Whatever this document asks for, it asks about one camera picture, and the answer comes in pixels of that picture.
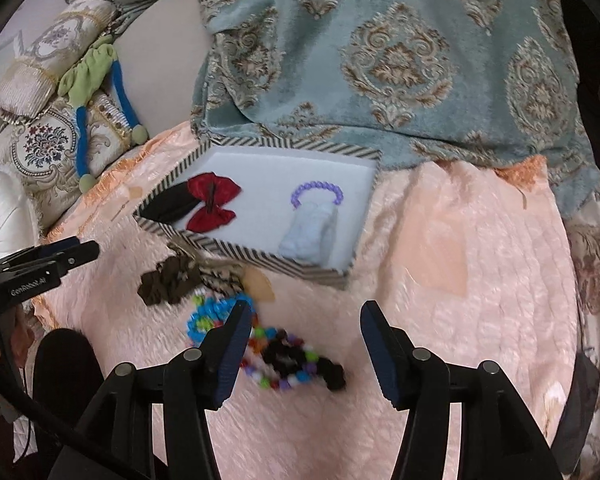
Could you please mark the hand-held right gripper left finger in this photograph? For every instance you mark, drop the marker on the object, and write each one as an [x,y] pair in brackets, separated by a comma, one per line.
[232,355]

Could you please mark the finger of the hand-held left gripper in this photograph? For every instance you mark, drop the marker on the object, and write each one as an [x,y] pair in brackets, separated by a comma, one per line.
[80,255]
[60,247]

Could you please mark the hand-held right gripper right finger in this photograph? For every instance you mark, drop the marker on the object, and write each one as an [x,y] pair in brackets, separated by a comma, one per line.
[380,355]

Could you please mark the black scrunchie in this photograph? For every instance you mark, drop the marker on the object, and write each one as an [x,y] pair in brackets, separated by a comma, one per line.
[330,375]

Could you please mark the leopard print hair bow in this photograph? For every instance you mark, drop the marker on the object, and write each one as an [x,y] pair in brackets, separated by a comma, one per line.
[222,277]

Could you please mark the brown scrunchie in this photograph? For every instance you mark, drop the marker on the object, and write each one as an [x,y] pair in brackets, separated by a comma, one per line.
[167,280]

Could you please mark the striped jewelry box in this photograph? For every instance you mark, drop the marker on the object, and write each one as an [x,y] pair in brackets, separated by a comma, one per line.
[260,180]

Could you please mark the white cushion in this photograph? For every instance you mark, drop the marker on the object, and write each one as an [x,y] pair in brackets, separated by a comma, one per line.
[12,215]

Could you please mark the floral embroidered cushion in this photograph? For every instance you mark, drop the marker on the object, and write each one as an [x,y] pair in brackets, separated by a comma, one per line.
[40,145]

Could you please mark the pink quilted blanket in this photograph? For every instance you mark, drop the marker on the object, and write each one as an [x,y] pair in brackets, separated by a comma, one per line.
[455,270]

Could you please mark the light blue fluffy scrunchie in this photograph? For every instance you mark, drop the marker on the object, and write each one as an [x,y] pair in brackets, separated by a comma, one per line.
[307,235]

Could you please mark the red bow hair clip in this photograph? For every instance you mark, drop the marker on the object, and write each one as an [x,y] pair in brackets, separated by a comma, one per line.
[215,200]

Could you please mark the green and blue plush toy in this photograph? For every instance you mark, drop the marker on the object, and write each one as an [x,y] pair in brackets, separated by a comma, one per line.
[87,80]

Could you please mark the ornate bolster cushion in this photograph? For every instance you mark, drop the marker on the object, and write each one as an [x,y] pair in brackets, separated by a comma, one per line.
[55,45]

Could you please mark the dark cloth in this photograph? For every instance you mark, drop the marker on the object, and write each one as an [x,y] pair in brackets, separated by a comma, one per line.
[580,410]

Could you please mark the beige sofa cushion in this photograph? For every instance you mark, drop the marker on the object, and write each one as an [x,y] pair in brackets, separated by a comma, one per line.
[165,60]

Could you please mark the floral patterned fabric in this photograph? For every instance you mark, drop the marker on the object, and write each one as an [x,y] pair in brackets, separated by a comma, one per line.
[592,270]

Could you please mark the teal damask blanket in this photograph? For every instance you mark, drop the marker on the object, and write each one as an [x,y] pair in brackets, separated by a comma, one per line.
[380,50]

